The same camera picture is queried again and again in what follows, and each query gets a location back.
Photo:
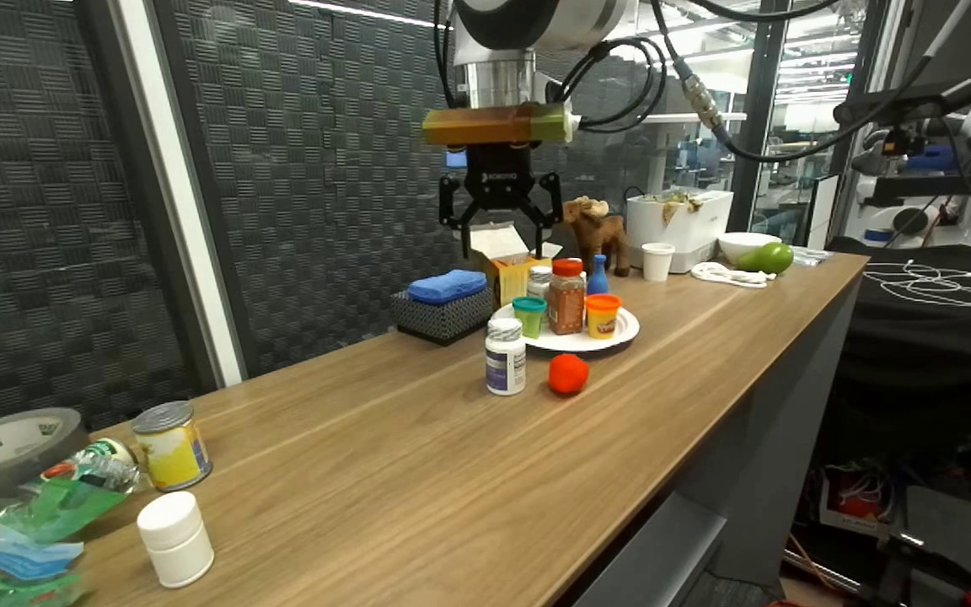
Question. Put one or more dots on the green plastic packaging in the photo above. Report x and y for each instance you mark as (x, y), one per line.
(52, 510)

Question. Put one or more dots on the red toy strawberry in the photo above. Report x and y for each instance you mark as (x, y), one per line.
(569, 377)

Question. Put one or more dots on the orange cup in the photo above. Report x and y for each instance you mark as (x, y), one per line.
(602, 318)

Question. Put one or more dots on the spice bottle red lid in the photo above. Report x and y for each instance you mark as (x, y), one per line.
(569, 298)

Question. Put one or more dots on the black cloth covered table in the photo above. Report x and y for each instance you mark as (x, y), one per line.
(937, 350)

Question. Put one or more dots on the white pill bottle grey label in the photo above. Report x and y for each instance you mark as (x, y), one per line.
(505, 357)

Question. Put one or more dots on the white ceramic bowl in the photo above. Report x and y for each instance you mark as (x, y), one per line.
(742, 246)

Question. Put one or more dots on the brown moose plush toy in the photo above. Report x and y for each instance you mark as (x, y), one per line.
(595, 233)

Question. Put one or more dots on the crumpled green white wrapper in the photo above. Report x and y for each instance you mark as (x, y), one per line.
(98, 459)

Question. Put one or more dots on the white light strip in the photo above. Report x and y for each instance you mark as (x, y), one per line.
(176, 190)

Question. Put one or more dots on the small glass jar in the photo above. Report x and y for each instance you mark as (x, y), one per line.
(169, 446)

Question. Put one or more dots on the blue and black patterned box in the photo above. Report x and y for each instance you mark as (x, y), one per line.
(440, 306)

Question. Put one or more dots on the blue toy bottle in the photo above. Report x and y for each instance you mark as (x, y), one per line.
(599, 275)

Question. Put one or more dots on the dough can green lid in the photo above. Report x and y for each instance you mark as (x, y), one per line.
(528, 318)

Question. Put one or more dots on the white cloth strip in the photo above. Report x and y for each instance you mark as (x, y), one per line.
(729, 275)

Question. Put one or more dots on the blue plastic piece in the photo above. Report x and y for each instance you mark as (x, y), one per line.
(26, 558)

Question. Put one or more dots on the yellow open cardboard box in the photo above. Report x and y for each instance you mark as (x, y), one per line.
(508, 271)

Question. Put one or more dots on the white paper plate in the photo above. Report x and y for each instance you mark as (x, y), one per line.
(622, 331)

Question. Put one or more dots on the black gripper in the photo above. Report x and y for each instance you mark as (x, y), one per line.
(499, 181)

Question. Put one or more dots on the green round fruit toy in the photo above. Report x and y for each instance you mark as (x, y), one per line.
(777, 259)

